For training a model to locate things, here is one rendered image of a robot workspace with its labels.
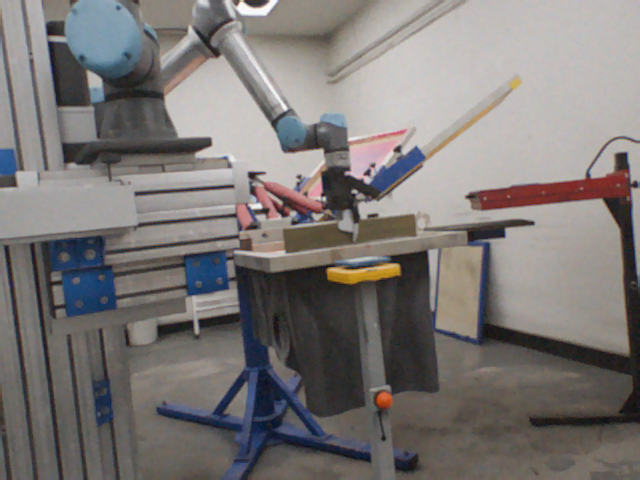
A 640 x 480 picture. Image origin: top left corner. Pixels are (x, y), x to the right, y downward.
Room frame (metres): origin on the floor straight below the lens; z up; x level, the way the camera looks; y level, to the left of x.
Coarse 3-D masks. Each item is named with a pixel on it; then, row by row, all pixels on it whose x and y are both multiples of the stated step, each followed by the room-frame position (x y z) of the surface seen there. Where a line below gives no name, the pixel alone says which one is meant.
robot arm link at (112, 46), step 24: (72, 0) 1.02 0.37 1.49; (96, 0) 0.99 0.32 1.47; (120, 0) 1.02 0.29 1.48; (72, 24) 0.99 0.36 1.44; (96, 24) 1.00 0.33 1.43; (120, 24) 1.00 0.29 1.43; (72, 48) 1.00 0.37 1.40; (96, 48) 1.00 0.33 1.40; (120, 48) 1.00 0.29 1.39; (144, 48) 1.07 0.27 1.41; (96, 72) 1.04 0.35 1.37; (120, 72) 1.04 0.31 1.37; (144, 72) 1.12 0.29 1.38
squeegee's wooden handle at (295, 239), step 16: (320, 224) 1.64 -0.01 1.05; (336, 224) 1.66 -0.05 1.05; (368, 224) 1.69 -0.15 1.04; (384, 224) 1.71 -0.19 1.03; (400, 224) 1.73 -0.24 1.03; (288, 240) 1.60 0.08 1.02; (304, 240) 1.62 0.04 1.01; (320, 240) 1.64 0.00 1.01; (336, 240) 1.66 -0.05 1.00; (352, 240) 1.67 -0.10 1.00; (368, 240) 1.69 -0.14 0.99
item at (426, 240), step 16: (400, 240) 1.59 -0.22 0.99; (416, 240) 1.60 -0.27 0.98; (432, 240) 1.62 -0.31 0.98; (448, 240) 1.64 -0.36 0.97; (464, 240) 1.66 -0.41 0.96; (240, 256) 1.74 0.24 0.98; (256, 256) 1.57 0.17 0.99; (272, 256) 1.46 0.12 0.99; (288, 256) 1.47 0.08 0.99; (304, 256) 1.49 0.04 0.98; (320, 256) 1.50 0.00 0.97; (336, 256) 1.52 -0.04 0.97; (352, 256) 1.54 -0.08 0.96
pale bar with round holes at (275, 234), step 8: (312, 224) 2.37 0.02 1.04; (240, 232) 2.27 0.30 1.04; (248, 232) 2.28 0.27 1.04; (256, 232) 2.29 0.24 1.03; (264, 232) 2.30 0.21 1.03; (272, 232) 2.31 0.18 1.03; (280, 232) 2.32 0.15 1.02; (256, 240) 2.29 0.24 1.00; (264, 240) 2.30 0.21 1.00; (272, 240) 2.31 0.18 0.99
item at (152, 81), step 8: (144, 24) 1.17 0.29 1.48; (144, 32) 1.16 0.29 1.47; (152, 32) 1.18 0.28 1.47; (152, 40) 1.18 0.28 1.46; (152, 48) 1.15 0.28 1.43; (152, 56) 1.14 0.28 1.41; (152, 64) 1.14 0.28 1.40; (152, 72) 1.16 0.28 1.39; (160, 72) 1.20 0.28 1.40; (144, 80) 1.15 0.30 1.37; (152, 80) 1.17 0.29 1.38; (160, 80) 1.19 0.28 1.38; (104, 88) 1.16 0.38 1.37; (112, 88) 1.15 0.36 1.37; (120, 88) 1.14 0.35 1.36; (128, 88) 1.14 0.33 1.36; (136, 88) 1.15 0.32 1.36; (144, 88) 1.15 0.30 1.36; (152, 88) 1.17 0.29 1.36; (160, 88) 1.19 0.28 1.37; (104, 96) 1.17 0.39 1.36
